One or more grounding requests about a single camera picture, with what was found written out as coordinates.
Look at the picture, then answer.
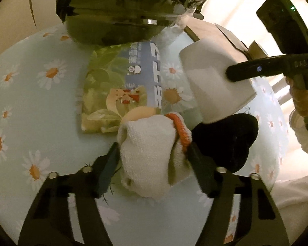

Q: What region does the white paper cup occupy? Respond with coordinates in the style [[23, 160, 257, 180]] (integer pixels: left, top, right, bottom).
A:
[[180, 38, 256, 124]]

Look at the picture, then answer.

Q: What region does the black fuzzy cup sleeve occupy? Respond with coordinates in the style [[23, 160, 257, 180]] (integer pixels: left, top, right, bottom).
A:
[[192, 113, 259, 173]]

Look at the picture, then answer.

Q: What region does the white sock ball orange stripe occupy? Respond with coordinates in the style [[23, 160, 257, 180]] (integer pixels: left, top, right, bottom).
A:
[[117, 112, 192, 200]]

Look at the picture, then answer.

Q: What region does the white sleeve right forearm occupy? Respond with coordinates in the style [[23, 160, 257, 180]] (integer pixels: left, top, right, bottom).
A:
[[271, 110, 308, 244]]

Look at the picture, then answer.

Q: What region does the person right hand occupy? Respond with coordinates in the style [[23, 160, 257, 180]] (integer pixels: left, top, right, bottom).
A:
[[286, 77, 308, 117]]

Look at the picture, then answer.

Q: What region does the wooden cutting board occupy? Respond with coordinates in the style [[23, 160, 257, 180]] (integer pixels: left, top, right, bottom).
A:
[[184, 18, 248, 52]]

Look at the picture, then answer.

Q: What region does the daisy pattern tablecloth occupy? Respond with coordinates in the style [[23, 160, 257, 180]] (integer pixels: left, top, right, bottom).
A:
[[0, 25, 287, 245]]

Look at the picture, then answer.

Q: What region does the green blue snack packet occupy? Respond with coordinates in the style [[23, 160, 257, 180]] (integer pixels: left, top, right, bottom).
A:
[[81, 42, 162, 133]]

